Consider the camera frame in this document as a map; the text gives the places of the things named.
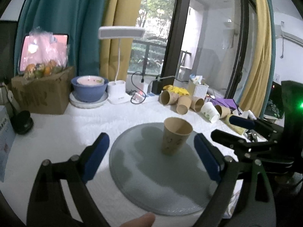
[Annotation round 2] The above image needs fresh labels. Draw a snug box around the patterned brown paper cup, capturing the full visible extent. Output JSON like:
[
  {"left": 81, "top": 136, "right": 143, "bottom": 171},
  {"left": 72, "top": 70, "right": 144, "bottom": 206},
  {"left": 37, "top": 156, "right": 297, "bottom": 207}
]
[{"left": 161, "top": 117, "right": 193, "bottom": 155}]

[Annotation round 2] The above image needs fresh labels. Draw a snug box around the brown paper cup right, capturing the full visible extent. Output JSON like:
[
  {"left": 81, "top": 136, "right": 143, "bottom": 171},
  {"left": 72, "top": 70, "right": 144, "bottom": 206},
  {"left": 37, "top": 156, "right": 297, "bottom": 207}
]
[{"left": 215, "top": 105, "right": 231, "bottom": 119}]

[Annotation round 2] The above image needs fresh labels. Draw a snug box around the white paper cup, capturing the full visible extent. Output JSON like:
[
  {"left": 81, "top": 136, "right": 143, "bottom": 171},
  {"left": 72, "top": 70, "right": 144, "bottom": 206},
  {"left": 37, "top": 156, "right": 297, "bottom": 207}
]
[{"left": 201, "top": 102, "right": 220, "bottom": 124}]

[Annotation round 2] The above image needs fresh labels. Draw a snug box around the brown paper cup open mouth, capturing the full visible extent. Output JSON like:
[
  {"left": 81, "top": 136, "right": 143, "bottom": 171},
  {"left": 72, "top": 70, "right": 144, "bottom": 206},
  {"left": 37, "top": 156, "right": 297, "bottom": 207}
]
[{"left": 190, "top": 96, "right": 204, "bottom": 113}]

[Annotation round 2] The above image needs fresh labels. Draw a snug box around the brown paper cup middle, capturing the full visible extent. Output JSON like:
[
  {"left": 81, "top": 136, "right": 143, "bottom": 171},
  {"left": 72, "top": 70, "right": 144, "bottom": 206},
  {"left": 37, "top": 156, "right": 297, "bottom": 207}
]
[{"left": 176, "top": 95, "right": 192, "bottom": 115}]

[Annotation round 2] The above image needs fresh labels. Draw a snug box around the patterned paper cup back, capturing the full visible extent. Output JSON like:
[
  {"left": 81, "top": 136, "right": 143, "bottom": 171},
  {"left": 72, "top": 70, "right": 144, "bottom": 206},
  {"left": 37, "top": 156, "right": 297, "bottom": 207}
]
[{"left": 160, "top": 90, "right": 180, "bottom": 106}]

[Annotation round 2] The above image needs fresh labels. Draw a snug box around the person thumb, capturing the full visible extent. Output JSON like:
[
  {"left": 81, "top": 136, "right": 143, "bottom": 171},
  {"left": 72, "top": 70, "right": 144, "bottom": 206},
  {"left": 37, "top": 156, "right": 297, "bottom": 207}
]
[{"left": 121, "top": 213, "right": 156, "bottom": 227}]

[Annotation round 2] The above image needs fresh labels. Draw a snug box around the white tube bottle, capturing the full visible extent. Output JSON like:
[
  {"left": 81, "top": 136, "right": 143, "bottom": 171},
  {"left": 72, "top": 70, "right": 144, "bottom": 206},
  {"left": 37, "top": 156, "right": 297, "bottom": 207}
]
[{"left": 247, "top": 110, "right": 257, "bottom": 120}]

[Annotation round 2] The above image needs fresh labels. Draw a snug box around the yellow green sponge cloth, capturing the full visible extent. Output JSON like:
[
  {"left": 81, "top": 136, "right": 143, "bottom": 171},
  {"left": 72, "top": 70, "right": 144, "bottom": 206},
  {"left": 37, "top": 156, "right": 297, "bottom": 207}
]
[{"left": 224, "top": 114, "right": 247, "bottom": 135}]

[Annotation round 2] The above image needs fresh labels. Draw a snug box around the yellow curtain right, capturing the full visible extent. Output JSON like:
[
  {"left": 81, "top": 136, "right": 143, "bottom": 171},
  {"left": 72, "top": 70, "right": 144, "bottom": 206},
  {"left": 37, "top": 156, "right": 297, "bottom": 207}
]
[{"left": 240, "top": 0, "right": 272, "bottom": 116}]

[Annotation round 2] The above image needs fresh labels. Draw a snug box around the yellow curtain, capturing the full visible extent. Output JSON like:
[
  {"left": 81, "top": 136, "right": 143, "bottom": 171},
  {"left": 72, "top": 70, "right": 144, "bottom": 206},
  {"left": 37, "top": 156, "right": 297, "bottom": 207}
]
[
  {"left": 240, "top": 0, "right": 272, "bottom": 116},
  {"left": 100, "top": 0, "right": 141, "bottom": 81}
]

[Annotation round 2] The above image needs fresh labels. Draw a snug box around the purple cloth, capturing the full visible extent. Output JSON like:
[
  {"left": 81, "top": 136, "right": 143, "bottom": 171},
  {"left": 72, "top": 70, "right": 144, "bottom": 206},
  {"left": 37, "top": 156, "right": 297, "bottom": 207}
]
[{"left": 209, "top": 98, "right": 238, "bottom": 111}]

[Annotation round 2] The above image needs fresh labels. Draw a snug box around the white perforated basket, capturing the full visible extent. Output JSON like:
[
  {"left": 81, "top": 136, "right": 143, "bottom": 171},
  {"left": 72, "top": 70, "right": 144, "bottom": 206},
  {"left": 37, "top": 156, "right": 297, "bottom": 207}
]
[{"left": 187, "top": 80, "right": 209, "bottom": 100}]

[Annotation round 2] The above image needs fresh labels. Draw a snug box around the yellow snack bag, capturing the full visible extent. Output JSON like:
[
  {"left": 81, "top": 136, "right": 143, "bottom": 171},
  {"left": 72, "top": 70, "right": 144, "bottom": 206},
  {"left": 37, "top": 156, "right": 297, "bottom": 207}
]
[{"left": 162, "top": 85, "right": 190, "bottom": 96}]

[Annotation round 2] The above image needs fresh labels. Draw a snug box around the grey round tray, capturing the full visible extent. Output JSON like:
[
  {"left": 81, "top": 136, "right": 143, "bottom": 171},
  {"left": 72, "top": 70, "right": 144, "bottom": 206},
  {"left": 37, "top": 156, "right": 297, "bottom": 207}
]
[{"left": 109, "top": 122, "right": 216, "bottom": 216}]

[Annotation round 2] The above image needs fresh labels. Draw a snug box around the blue white paper box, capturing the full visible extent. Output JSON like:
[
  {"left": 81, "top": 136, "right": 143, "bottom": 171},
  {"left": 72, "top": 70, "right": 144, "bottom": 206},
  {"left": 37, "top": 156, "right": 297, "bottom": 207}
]
[{"left": 0, "top": 106, "right": 15, "bottom": 182}]

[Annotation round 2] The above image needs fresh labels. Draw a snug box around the black lens cap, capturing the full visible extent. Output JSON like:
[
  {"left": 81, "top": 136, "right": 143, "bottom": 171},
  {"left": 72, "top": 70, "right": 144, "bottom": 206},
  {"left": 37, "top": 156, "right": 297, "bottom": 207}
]
[{"left": 10, "top": 110, "right": 34, "bottom": 135}]

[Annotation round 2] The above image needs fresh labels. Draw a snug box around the air conditioner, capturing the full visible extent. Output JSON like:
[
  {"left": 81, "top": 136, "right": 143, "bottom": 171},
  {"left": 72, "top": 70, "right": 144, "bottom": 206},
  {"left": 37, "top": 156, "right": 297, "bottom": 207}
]
[{"left": 275, "top": 26, "right": 303, "bottom": 44}]

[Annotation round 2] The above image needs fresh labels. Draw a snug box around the black power adapter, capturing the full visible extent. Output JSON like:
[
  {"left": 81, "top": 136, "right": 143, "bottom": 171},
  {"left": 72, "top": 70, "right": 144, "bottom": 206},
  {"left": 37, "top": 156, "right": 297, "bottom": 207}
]
[{"left": 151, "top": 75, "right": 175, "bottom": 95}]

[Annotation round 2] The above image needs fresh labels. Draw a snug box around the white plate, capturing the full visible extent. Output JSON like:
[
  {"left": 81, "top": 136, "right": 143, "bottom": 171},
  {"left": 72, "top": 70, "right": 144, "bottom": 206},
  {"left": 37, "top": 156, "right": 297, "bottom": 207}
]
[{"left": 69, "top": 91, "right": 109, "bottom": 109}]

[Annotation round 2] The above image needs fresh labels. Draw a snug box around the white power strip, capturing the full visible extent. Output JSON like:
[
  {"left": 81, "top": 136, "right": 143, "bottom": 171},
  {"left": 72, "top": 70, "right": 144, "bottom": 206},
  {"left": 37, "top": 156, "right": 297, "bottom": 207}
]
[{"left": 131, "top": 92, "right": 159, "bottom": 104}]

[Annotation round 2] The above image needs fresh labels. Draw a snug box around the cardboard box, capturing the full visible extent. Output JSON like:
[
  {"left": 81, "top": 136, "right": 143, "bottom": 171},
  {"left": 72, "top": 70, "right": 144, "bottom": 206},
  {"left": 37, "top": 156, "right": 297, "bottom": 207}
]
[{"left": 11, "top": 67, "right": 75, "bottom": 115}]

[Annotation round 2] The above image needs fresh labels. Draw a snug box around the blue bowl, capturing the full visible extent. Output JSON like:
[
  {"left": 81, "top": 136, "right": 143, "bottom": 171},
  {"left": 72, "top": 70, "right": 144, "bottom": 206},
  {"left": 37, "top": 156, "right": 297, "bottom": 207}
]
[{"left": 71, "top": 76, "right": 109, "bottom": 103}]

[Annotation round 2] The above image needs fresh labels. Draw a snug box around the white desk lamp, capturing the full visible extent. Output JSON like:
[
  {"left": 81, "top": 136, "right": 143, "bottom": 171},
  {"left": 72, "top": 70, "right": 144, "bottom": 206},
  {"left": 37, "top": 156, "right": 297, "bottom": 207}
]
[{"left": 98, "top": 26, "right": 145, "bottom": 105}]

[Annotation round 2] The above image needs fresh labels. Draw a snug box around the pink ceramic bowl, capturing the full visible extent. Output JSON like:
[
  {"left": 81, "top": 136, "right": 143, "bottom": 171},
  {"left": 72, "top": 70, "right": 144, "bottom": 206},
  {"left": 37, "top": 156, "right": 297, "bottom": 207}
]
[{"left": 77, "top": 75, "right": 105, "bottom": 86}]

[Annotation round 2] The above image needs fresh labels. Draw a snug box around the bag of fruit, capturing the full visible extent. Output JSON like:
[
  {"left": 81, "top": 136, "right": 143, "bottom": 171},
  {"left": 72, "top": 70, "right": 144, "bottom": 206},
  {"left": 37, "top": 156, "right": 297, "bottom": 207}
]
[{"left": 18, "top": 27, "right": 69, "bottom": 80}]

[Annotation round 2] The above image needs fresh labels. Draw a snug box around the yellow curtain left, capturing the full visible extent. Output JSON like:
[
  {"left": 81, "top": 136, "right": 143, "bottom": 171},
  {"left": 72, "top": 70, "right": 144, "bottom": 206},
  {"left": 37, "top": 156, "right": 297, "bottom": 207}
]
[{"left": 100, "top": 0, "right": 141, "bottom": 81}]

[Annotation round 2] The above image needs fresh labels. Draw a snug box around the teal curtain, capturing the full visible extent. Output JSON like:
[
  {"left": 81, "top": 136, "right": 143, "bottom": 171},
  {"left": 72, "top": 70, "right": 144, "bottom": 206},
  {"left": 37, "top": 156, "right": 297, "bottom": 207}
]
[{"left": 14, "top": 0, "right": 106, "bottom": 75}]

